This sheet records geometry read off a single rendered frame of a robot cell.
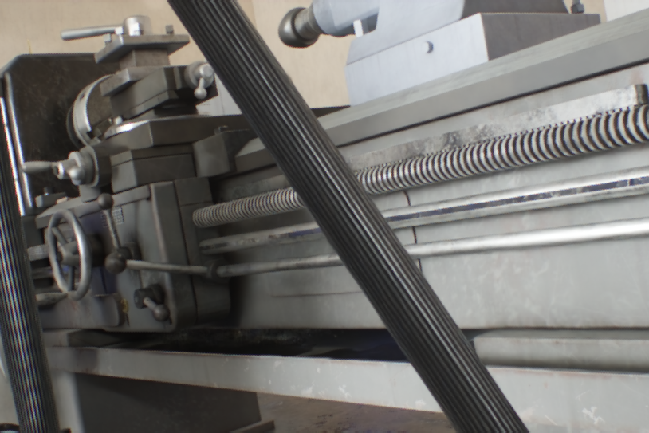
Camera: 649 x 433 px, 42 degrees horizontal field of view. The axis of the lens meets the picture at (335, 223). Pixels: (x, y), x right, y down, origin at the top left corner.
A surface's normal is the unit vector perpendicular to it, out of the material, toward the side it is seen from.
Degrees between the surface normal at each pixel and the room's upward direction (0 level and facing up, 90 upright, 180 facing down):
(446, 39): 90
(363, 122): 90
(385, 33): 61
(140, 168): 90
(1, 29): 90
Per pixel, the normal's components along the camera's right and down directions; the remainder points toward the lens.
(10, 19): 0.61, -0.10
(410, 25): -0.77, -0.34
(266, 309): -0.77, 0.15
